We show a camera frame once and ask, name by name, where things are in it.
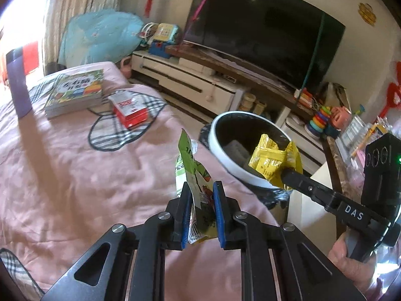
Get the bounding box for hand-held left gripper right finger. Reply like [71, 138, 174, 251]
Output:
[213, 181, 354, 301]

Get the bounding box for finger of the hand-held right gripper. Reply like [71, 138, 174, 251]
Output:
[281, 168, 337, 213]

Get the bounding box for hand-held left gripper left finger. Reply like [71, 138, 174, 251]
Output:
[41, 182, 192, 301]

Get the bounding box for green snack packet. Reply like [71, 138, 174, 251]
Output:
[174, 128, 220, 246]

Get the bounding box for yellow snack packet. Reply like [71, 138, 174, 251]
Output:
[248, 133, 304, 192]

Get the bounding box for black bin with white rim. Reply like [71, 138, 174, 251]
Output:
[200, 111, 297, 214]

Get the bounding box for person's right hand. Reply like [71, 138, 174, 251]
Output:
[327, 236, 382, 301]

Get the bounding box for brown marble side table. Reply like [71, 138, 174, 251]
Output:
[322, 131, 368, 239]

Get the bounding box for pink pig toy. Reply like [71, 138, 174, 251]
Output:
[330, 106, 352, 133]

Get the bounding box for wooden xylophone toy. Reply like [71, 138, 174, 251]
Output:
[296, 87, 314, 108]

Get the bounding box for yellow woven jars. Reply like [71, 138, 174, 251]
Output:
[242, 92, 267, 115]

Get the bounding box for pink blanket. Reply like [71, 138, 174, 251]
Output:
[0, 61, 293, 301]

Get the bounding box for red and white box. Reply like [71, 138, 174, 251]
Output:
[108, 89, 150, 129]

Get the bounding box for white TV cabinet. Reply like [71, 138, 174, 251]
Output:
[165, 45, 326, 122]
[130, 50, 325, 177]

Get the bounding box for green stick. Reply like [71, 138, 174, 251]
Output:
[300, 14, 325, 92]

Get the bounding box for pink kettlebell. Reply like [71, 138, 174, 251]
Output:
[120, 57, 132, 78]

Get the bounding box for black television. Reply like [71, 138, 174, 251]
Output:
[183, 0, 347, 90]

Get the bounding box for stack of picture books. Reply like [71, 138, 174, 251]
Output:
[44, 69, 105, 119]

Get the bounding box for colourful toy cash register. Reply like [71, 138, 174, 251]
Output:
[147, 22, 181, 59]

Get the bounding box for plaid cloth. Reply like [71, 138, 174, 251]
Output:
[0, 247, 45, 301]

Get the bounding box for light blue mesh tent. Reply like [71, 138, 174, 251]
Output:
[58, 10, 147, 68]

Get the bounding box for pink stick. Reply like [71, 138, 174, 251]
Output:
[183, 0, 220, 44]

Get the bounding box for purple thermos bottle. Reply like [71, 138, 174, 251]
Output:
[6, 47, 34, 118]

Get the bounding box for red chair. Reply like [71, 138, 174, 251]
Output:
[23, 42, 40, 70]

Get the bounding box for beige patterned curtain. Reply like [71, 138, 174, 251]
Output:
[42, 0, 130, 69]

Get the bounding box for rainbow stacking ring toy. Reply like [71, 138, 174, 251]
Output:
[305, 104, 333, 139]

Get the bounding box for red wall decoration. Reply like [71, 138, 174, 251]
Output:
[380, 78, 401, 120]

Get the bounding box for gold round wall decal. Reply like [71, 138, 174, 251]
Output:
[358, 2, 378, 26]

